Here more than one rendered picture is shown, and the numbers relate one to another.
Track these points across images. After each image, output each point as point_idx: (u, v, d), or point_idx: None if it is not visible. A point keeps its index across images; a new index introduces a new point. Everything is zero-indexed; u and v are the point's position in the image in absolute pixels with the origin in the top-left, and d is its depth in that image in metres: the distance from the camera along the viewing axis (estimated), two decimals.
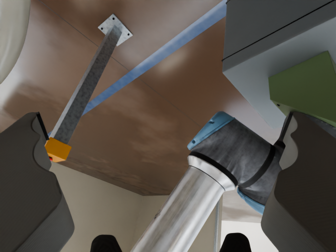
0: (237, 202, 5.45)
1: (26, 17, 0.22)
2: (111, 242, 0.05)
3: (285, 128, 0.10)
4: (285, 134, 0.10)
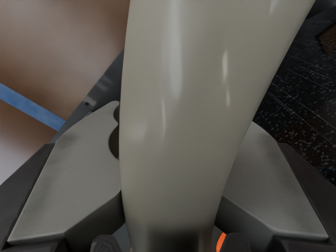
0: None
1: None
2: (111, 242, 0.05)
3: None
4: None
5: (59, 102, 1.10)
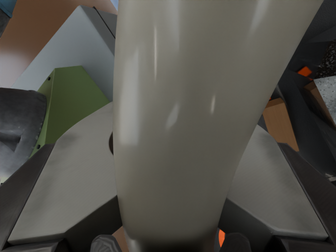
0: None
1: None
2: (111, 242, 0.05)
3: None
4: None
5: None
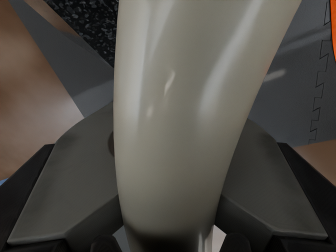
0: None
1: None
2: (111, 242, 0.05)
3: None
4: None
5: None
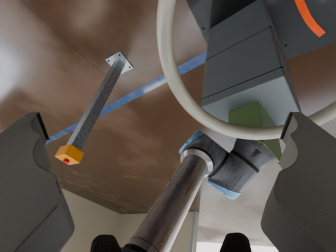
0: (212, 221, 5.73)
1: None
2: (111, 242, 0.05)
3: (285, 128, 0.10)
4: (285, 134, 0.10)
5: (196, 45, 1.69)
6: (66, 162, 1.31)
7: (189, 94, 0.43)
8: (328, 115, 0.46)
